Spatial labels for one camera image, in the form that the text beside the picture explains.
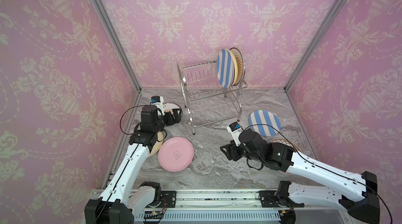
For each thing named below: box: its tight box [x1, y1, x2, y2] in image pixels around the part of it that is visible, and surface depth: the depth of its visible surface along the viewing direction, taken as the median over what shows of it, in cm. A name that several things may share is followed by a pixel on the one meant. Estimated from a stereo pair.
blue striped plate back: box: [249, 109, 282, 137], surface depth 105 cm
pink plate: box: [157, 136, 195, 173], surface depth 89 cm
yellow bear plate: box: [227, 49, 239, 88], surface depth 74 cm
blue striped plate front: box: [216, 48, 239, 89], surface depth 80 cm
